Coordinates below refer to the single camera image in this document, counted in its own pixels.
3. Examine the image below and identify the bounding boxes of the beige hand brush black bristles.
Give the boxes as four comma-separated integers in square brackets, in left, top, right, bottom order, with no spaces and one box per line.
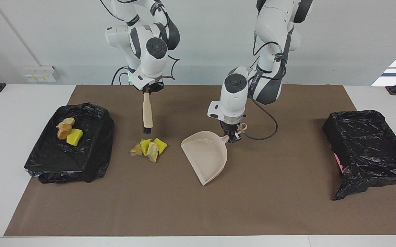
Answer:
[142,91,154,134]

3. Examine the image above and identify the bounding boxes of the beige plastic dustpan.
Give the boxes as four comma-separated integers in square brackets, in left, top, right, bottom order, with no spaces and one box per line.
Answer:
[181,123,248,186]

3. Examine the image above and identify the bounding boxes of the yellow sponge chunk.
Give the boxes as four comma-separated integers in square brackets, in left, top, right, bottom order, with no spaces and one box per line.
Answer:
[153,138,167,155]
[140,138,152,157]
[66,128,84,146]

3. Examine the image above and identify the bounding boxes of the orange striped foam chunk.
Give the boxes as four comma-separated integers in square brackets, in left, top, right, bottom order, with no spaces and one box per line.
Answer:
[130,143,144,157]

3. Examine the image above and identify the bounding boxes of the brown bread-like lump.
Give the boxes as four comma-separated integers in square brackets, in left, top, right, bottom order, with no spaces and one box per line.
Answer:
[57,123,73,140]

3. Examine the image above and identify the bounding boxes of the black bagged bin pink side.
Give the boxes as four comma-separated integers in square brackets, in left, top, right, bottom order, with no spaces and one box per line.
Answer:
[322,110,396,201]

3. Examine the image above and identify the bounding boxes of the brown paper table mat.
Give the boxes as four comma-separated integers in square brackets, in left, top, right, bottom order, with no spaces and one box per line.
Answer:
[4,85,396,237]

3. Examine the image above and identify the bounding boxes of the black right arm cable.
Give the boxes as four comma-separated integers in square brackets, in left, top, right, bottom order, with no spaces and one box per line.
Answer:
[100,0,181,81]

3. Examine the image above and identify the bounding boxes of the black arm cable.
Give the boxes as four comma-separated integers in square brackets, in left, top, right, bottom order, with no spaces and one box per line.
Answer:
[100,0,181,81]
[242,29,279,140]

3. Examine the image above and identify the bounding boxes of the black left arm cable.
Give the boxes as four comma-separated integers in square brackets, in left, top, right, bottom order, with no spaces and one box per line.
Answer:
[242,29,279,140]

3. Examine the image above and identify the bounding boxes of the black base cable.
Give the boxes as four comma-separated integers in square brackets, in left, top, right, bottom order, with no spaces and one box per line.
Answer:
[111,66,130,85]

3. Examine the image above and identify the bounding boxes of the white wall socket box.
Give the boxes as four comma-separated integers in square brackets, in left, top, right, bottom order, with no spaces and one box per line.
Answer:
[24,65,57,83]

